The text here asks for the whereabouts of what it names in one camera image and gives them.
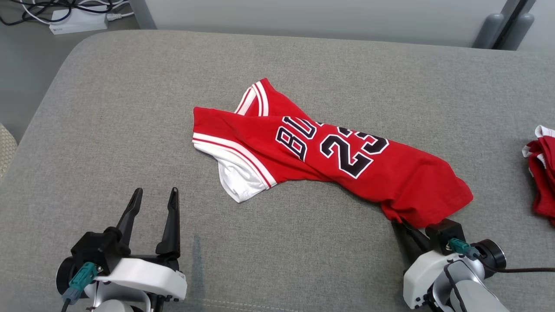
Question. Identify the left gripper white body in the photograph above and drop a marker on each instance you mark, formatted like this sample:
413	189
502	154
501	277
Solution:
143	277

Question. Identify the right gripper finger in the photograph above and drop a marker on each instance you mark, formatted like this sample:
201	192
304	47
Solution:
407	245
418	238

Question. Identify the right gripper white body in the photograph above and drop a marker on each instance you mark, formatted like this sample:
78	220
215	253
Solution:
422	277

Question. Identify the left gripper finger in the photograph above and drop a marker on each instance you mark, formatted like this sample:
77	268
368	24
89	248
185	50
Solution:
128	225
172	225

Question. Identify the red bulls jersey white sleeves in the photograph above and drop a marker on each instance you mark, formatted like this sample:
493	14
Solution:
347	164

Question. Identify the red shorts white side stripe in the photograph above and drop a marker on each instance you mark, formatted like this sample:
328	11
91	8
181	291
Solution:
544	182

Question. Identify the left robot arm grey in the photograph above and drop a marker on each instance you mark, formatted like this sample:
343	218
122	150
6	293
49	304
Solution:
117	303

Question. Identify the grey fabric sofa cushion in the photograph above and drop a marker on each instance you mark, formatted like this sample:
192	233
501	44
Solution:
130	108

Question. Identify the beige woven pouf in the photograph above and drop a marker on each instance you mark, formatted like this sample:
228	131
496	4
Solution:
6	149

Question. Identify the white box with logo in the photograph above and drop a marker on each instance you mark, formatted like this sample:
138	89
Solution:
78	24

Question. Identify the wide white partition panel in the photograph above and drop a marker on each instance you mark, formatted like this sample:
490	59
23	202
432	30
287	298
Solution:
325	19

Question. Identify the narrow white partition panel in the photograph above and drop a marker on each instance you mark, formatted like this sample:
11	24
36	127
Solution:
540	26

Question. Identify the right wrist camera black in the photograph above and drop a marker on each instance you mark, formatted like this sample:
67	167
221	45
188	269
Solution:
444	234

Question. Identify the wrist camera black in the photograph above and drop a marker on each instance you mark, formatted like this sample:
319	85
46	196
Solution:
444	234
91	249

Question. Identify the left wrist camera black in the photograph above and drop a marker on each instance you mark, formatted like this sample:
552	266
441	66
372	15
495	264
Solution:
91	249

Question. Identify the right teal camera connector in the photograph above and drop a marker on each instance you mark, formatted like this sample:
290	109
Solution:
461	249

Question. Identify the teal camera connector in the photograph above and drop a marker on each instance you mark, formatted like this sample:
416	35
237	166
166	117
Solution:
461	249
80	279

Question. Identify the left teal camera connector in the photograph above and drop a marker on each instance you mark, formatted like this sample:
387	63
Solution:
80	279

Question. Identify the grey slanted partition post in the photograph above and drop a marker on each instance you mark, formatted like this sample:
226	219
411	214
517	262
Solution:
141	13

